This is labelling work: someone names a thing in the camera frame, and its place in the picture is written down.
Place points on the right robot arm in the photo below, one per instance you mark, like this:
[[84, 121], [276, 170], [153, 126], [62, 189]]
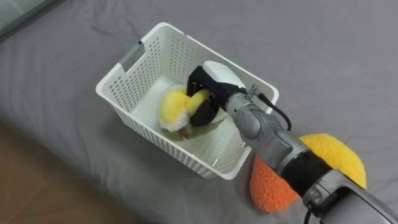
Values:
[[295, 155]]

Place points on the white perforated plastic basket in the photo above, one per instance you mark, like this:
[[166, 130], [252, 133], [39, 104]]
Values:
[[155, 62]]

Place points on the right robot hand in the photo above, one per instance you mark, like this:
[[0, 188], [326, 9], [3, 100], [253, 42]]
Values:
[[217, 84]]

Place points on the grey bed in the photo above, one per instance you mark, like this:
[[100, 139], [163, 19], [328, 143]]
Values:
[[311, 46]]

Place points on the yellow banana soft toy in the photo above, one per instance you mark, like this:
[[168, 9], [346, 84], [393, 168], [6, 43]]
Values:
[[339, 155]]

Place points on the durian soft toy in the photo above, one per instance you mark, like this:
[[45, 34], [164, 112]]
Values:
[[174, 107]]

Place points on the orange carrot soft toy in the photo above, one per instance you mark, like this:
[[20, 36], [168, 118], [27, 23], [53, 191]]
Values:
[[269, 189]]

